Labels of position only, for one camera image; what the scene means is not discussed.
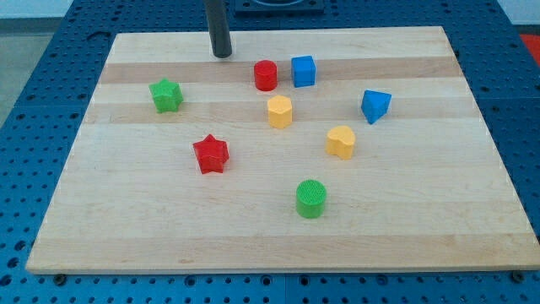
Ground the red star block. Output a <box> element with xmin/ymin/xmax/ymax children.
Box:
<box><xmin>192</xmin><ymin>134</ymin><xmax>230</xmax><ymax>174</ymax></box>

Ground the green star block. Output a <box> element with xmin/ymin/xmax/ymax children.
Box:
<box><xmin>148</xmin><ymin>79</ymin><xmax>183</xmax><ymax>113</ymax></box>

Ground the yellow hexagon block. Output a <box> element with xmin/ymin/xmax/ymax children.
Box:
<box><xmin>267</xmin><ymin>95</ymin><xmax>293</xmax><ymax>129</ymax></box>

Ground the green cylinder block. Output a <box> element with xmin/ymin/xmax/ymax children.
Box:
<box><xmin>296</xmin><ymin>179</ymin><xmax>327</xmax><ymax>219</ymax></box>

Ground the yellow heart block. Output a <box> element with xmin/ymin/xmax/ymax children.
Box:
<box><xmin>325</xmin><ymin>125</ymin><xmax>356</xmax><ymax>160</ymax></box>

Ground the light wooden board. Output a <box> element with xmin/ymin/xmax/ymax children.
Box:
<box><xmin>26</xmin><ymin>26</ymin><xmax>539</xmax><ymax>274</ymax></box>

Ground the red cylinder block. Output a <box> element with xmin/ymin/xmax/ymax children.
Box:
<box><xmin>254</xmin><ymin>60</ymin><xmax>278</xmax><ymax>91</ymax></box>

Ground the blue cube block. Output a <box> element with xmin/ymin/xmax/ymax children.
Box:
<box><xmin>291</xmin><ymin>56</ymin><xmax>316</xmax><ymax>88</ymax></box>

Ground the blue triangle block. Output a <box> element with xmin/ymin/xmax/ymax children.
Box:
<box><xmin>360</xmin><ymin>90</ymin><xmax>392</xmax><ymax>124</ymax></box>

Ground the black cylindrical pointer rod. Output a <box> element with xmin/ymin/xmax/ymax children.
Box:
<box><xmin>203</xmin><ymin>0</ymin><xmax>232</xmax><ymax>58</ymax></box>

